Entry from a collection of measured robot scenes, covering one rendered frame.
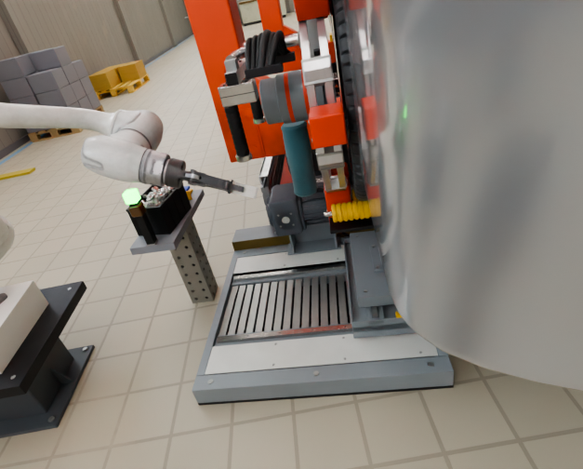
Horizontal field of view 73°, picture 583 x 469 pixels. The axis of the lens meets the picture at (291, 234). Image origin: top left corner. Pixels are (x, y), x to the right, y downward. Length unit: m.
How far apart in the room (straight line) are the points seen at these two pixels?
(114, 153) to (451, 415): 1.17
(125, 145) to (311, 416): 0.95
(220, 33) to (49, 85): 4.70
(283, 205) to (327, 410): 0.78
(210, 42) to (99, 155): 0.77
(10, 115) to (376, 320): 1.16
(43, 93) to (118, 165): 5.24
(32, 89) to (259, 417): 5.56
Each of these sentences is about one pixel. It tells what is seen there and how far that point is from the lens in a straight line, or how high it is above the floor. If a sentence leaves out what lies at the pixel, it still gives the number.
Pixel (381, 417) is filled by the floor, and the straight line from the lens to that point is 1.33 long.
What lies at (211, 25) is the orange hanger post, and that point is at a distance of 1.68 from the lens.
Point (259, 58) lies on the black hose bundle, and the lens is 1.01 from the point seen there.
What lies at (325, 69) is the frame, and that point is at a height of 0.96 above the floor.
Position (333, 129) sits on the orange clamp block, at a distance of 0.88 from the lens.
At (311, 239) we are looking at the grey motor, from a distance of 1.90.
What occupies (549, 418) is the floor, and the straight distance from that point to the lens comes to 1.40.
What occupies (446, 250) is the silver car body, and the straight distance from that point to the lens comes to 0.36.
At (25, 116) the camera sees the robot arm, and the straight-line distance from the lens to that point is 1.23.
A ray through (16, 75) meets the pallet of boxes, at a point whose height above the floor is 0.83.
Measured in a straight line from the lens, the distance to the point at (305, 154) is 1.37.
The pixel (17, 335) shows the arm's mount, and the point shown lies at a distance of 1.62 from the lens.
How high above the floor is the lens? 1.13
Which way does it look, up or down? 32 degrees down
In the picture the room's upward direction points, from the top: 13 degrees counter-clockwise
